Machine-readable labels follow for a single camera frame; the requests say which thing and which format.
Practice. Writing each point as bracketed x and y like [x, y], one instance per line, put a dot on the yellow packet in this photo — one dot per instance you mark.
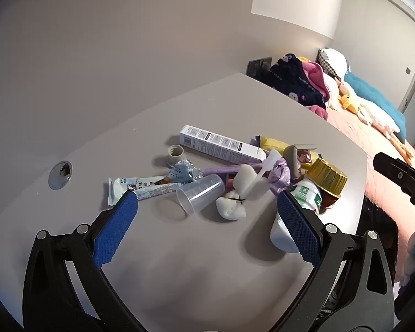
[271, 143]

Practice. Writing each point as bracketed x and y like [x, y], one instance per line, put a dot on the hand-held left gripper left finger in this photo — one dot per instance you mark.
[116, 228]

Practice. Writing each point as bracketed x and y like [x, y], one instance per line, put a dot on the checked pillow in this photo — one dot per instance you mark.
[333, 58]

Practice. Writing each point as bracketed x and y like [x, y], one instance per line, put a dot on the black wall socket panel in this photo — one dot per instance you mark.
[259, 68]

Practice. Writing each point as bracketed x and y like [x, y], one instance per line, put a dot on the printed snack packet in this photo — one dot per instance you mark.
[306, 157]

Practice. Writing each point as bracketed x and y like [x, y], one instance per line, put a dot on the white rectangular carton box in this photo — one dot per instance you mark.
[218, 143]

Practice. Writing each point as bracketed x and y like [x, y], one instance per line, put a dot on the white goose plush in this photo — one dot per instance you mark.
[377, 112]

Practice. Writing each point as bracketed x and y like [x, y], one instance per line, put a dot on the crumpled clear wrapper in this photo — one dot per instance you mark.
[183, 172]

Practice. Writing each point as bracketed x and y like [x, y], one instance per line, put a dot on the yellow duck plush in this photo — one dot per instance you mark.
[349, 103]

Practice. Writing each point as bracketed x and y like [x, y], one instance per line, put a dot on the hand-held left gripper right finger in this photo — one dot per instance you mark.
[299, 228]

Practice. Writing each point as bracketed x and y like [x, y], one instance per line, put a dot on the white bottle with green label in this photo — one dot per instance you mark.
[306, 195]

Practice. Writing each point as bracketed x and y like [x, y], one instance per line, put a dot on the pink printed blanket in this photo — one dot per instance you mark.
[318, 112]

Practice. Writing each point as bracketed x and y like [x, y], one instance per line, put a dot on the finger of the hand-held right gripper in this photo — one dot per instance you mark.
[403, 178]

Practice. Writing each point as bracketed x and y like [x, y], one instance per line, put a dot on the clear plastic cup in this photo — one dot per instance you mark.
[200, 193]

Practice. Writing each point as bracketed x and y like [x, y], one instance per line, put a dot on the white bottle cap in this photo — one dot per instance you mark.
[175, 154]

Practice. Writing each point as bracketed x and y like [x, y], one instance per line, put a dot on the orange bed sheet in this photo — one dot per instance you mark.
[373, 135]

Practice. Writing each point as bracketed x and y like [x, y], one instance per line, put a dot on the gold foil cup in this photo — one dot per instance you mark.
[326, 179]

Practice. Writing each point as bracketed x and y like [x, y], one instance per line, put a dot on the teal pillow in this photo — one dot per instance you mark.
[370, 91]

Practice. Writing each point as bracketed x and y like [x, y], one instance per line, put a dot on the white and blue snack wrapper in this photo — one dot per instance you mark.
[138, 186]

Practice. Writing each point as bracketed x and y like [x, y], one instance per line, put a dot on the purple plastic bag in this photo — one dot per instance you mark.
[280, 173]

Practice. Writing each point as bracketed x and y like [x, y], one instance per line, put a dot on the dark navy clothing pile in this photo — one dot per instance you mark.
[290, 76]

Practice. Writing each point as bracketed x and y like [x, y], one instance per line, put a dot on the grey corner guard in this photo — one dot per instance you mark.
[292, 157]

